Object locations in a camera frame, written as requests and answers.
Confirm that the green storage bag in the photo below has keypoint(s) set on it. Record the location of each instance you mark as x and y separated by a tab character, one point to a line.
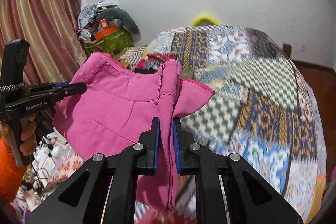
112	44

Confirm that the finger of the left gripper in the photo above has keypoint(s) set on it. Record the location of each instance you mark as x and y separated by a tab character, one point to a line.
44	87
68	90

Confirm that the orange sleeve forearm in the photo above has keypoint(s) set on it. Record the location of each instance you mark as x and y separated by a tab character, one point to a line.
10	174

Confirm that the patchwork bed quilt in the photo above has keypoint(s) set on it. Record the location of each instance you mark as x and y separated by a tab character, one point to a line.
261	109

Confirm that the striped pink gold curtain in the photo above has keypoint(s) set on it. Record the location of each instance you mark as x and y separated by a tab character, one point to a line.
50	27

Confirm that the wooden bed post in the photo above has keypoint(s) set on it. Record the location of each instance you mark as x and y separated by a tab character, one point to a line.
286	48

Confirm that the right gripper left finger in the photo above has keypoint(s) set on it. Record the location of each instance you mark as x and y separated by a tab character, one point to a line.
103	189

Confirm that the grey plush pillow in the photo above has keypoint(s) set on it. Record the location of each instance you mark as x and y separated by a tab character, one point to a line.
123	19

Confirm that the orange box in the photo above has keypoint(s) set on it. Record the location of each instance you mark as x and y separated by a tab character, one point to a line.
105	32

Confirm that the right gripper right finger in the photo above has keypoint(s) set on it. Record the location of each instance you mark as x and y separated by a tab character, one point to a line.
228	189

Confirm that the pink pants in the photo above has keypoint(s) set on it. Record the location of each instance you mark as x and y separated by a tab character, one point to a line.
119	105

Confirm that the red patterned garment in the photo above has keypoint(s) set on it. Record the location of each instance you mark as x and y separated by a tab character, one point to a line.
154	60

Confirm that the person left hand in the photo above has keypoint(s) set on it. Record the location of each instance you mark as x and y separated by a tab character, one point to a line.
27	136

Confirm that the wall power outlet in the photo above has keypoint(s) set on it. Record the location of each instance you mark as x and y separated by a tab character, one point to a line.
303	48

